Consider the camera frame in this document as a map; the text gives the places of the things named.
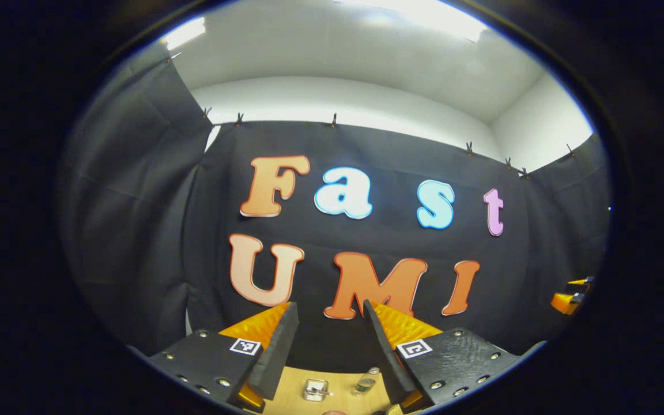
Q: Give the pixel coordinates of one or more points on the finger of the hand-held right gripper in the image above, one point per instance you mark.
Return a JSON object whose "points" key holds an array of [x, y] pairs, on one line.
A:
{"points": [[565, 301]]}

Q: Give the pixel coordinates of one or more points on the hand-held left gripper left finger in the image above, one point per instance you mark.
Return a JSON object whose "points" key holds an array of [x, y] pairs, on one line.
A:
{"points": [[274, 351]]}

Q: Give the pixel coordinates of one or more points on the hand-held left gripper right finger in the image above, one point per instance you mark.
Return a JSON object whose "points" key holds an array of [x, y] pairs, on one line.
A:
{"points": [[384, 351]]}

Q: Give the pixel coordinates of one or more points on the clear plastic water bottle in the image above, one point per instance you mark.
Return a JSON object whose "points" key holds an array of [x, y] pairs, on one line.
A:
{"points": [[364, 383]]}

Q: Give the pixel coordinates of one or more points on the row of black cloth clips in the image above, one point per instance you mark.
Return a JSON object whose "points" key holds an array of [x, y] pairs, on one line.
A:
{"points": [[334, 120]]}

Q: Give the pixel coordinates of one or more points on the large ceiling light panel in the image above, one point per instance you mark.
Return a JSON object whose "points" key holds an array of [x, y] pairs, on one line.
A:
{"points": [[424, 14]]}

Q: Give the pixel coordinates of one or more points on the small ceiling light panel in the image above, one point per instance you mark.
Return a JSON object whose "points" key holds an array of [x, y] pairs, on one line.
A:
{"points": [[185, 33]]}

